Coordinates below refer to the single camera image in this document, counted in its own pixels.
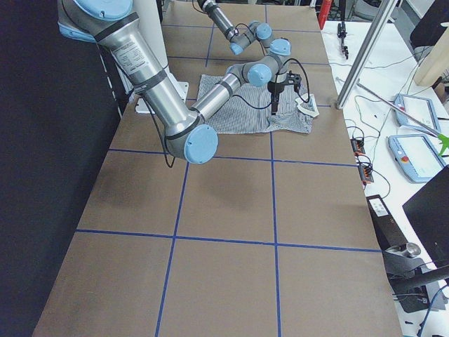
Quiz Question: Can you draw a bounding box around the lower blue teach pendant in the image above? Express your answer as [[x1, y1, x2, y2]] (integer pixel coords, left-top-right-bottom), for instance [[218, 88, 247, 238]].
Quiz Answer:
[[388, 134, 446, 183]]

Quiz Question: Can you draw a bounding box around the green tipped grabber stick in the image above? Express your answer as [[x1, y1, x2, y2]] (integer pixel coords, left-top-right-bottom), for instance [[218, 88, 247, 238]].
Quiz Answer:
[[356, 82, 448, 157]]

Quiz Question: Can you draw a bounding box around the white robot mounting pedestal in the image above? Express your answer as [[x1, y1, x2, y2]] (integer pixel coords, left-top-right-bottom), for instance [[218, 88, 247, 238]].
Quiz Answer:
[[130, 0, 189, 116]]

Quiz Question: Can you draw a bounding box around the striped polo shirt white collar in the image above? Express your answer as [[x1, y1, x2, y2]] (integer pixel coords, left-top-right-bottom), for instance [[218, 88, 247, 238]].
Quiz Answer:
[[206, 84, 318, 134]]

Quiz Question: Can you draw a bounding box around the black box white label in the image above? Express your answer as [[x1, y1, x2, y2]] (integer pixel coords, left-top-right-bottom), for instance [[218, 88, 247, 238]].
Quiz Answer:
[[366, 194, 407, 251]]

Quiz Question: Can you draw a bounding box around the aluminium extrusion frame post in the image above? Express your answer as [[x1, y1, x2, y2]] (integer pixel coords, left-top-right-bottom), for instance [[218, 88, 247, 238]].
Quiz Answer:
[[336, 0, 397, 110]]

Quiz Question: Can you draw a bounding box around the black monitor on stand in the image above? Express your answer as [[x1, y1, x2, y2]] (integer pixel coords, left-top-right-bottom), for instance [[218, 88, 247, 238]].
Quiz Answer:
[[382, 166, 448, 313]]

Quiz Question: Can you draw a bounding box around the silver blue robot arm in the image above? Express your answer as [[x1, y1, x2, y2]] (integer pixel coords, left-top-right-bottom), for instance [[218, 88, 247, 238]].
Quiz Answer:
[[197, 0, 274, 55], [58, 1, 291, 164]]

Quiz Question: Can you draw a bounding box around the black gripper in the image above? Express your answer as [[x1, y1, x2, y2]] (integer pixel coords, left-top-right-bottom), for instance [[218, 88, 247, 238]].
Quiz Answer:
[[267, 81, 284, 115]]

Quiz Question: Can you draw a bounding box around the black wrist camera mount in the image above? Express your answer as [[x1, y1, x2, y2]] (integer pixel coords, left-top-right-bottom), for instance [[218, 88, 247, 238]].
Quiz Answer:
[[284, 70, 302, 95]]

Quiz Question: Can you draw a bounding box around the silver round knob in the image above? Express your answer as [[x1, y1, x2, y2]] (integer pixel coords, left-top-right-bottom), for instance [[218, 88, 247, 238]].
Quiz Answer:
[[404, 242, 421, 258]]

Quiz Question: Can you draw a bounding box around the black clamp tool on table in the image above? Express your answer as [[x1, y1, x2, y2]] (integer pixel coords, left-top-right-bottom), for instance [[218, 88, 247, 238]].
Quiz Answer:
[[337, 20, 349, 60]]

